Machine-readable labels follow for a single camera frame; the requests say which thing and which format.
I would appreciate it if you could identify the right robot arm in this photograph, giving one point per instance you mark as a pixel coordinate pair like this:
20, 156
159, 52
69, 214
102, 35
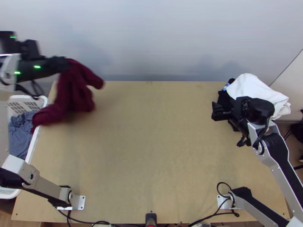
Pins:
279, 156

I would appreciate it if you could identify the grey garment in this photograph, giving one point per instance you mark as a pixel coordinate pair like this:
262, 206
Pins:
20, 134

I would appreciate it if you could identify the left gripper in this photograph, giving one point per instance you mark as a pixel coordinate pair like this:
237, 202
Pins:
58, 65

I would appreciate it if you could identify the maroon t-shirt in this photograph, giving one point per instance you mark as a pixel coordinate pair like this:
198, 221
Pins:
73, 92

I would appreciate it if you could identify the pile of folded clothes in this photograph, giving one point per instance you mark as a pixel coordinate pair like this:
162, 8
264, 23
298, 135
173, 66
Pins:
255, 89

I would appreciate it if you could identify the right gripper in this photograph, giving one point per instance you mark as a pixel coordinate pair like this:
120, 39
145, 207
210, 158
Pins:
225, 111

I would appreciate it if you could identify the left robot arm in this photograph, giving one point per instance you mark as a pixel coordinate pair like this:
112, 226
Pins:
30, 69

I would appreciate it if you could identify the white laundry basket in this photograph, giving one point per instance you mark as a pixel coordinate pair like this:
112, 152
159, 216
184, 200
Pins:
35, 139

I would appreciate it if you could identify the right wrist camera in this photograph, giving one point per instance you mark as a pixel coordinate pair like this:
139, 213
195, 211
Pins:
243, 106

